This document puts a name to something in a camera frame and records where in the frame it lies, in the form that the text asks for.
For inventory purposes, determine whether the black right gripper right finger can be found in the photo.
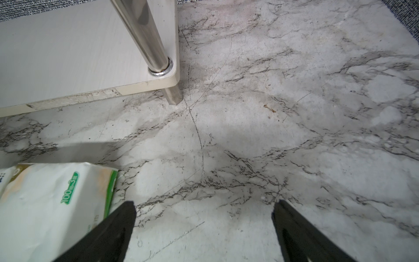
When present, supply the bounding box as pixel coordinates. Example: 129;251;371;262
271;200;354;262

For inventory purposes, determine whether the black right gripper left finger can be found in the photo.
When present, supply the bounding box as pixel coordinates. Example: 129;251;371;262
55;201;136;262

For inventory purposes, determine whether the white two-tier metal shelf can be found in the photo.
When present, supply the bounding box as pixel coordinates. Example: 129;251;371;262
1;1;180;117

